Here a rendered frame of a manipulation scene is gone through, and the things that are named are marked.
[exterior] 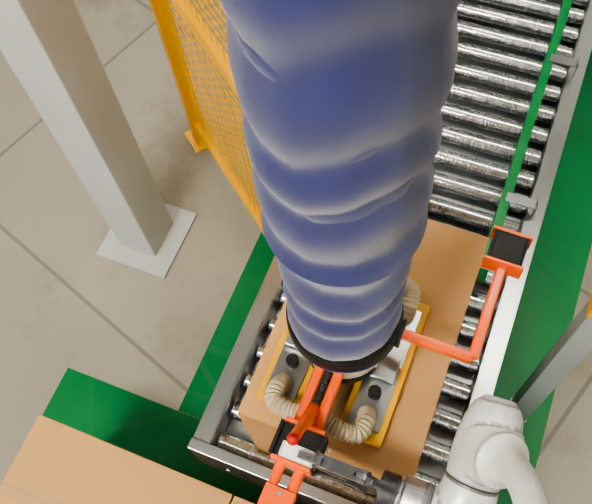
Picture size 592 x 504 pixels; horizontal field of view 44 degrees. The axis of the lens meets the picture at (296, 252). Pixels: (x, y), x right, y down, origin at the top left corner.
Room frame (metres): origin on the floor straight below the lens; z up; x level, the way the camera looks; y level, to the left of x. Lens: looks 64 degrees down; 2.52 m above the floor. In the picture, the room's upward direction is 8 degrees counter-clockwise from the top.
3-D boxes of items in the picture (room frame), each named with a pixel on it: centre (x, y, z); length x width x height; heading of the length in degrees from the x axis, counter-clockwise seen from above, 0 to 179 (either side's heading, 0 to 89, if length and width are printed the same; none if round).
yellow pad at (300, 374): (0.56, 0.01, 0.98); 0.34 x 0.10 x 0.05; 150
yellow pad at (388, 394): (0.47, -0.16, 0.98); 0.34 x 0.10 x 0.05; 150
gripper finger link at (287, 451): (0.28, 0.05, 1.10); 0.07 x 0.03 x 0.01; 61
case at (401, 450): (0.58, -0.14, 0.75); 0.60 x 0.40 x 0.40; 151
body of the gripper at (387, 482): (0.20, -0.08, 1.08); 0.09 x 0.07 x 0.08; 61
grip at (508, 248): (0.65, -0.45, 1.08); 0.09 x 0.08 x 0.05; 60
